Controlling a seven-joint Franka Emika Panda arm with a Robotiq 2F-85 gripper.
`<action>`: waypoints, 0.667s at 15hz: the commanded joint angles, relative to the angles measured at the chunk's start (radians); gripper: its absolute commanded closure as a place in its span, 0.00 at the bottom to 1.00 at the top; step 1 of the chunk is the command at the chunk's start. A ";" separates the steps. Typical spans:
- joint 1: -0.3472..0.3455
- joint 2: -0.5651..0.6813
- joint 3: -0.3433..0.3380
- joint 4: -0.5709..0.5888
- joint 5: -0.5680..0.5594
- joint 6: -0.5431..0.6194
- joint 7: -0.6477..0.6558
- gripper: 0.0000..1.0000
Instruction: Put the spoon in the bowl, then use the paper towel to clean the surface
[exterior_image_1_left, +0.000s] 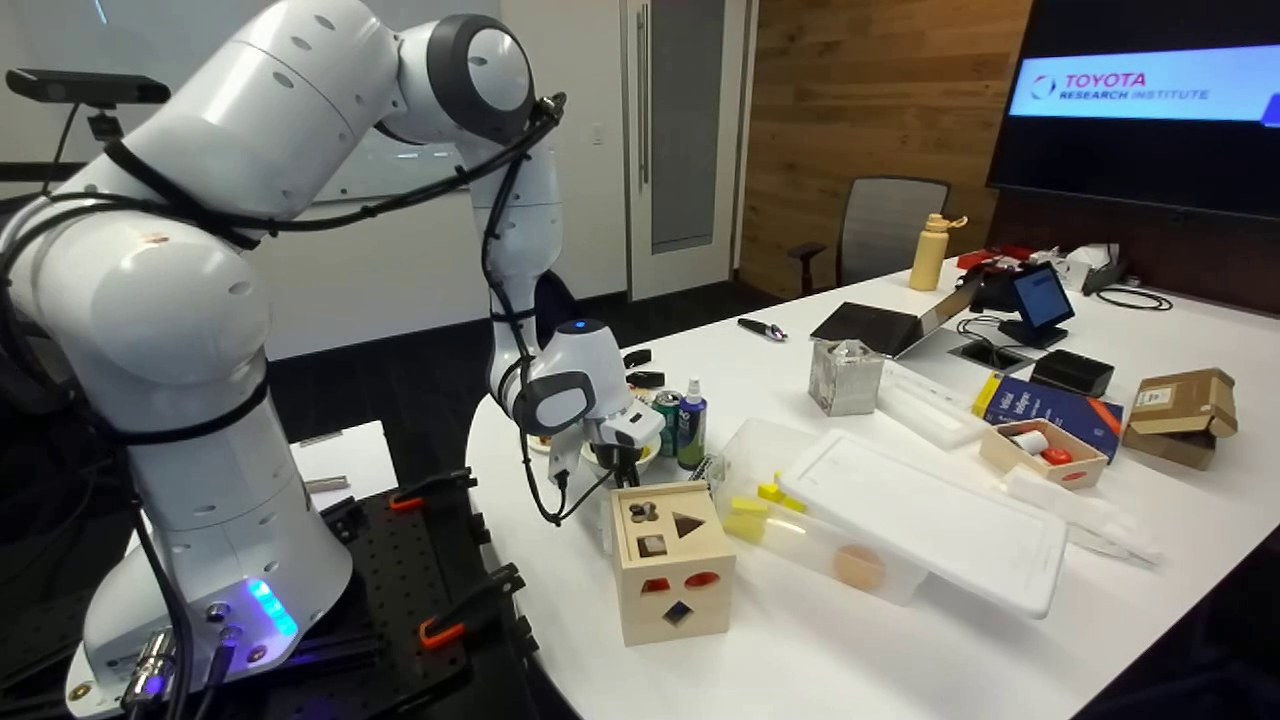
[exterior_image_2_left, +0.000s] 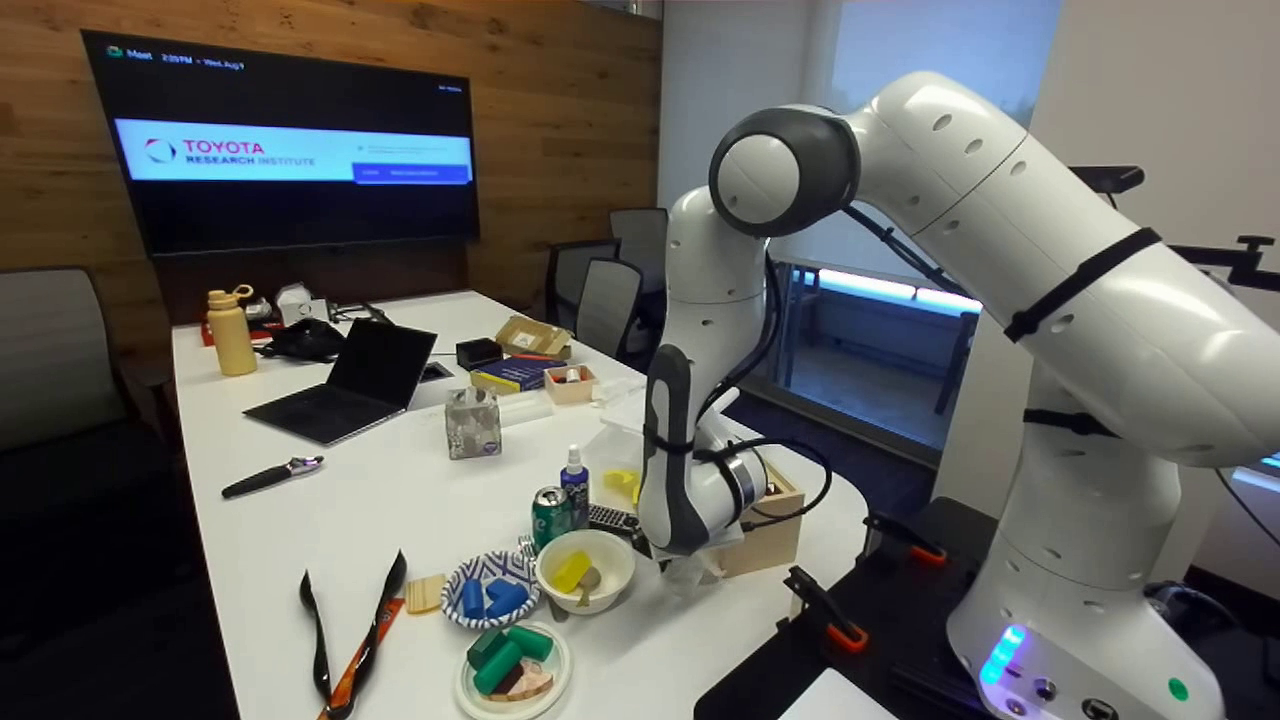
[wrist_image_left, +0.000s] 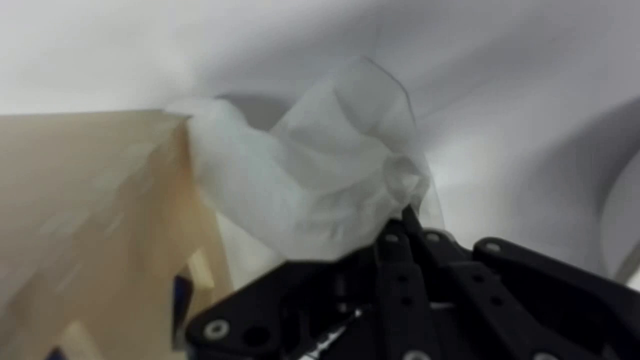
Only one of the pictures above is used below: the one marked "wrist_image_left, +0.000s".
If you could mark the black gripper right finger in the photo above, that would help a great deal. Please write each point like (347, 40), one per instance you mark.
(506, 293)

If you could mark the wooden shape sorter box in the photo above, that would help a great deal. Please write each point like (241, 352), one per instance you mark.
(86, 233)

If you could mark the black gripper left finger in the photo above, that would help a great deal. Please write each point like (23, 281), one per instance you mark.
(396, 300)

